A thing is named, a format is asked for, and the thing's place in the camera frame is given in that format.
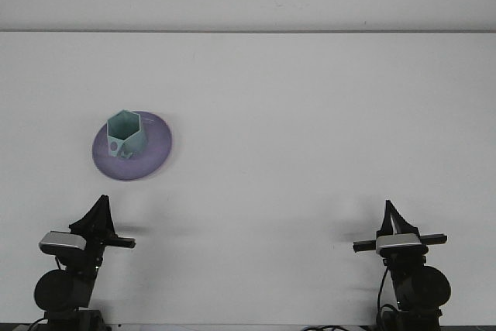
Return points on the pale blue hexagonal cup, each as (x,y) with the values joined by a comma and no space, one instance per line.
(124,125)

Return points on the pale purple round plate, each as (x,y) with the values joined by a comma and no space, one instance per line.
(151,160)

